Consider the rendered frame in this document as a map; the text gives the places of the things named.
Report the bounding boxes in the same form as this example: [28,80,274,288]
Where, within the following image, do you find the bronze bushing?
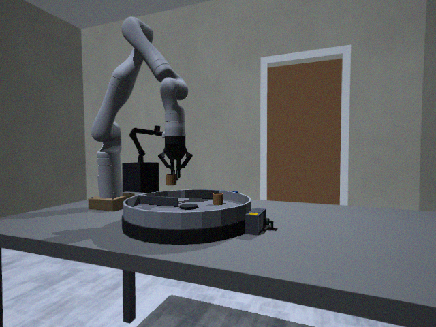
[166,174,176,185]
[213,193,223,205]

